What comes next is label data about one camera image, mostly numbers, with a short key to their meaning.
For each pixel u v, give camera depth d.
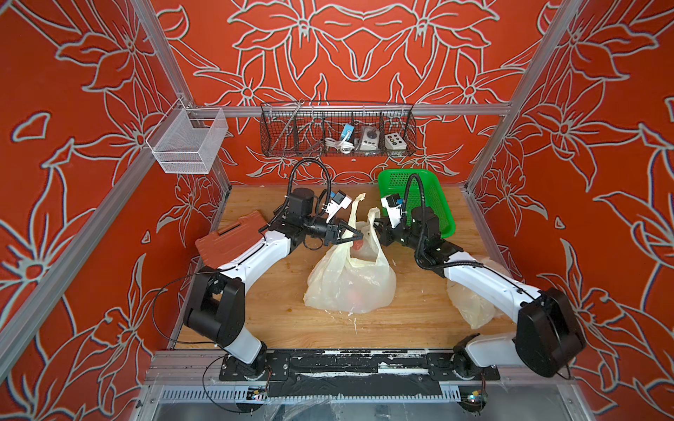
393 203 0.68
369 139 0.91
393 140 0.95
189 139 0.94
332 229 0.66
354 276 0.72
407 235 0.68
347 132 0.83
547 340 0.41
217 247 0.92
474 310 0.75
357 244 0.86
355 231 0.70
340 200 0.67
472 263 0.54
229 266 0.48
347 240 0.70
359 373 0.73
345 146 0.85
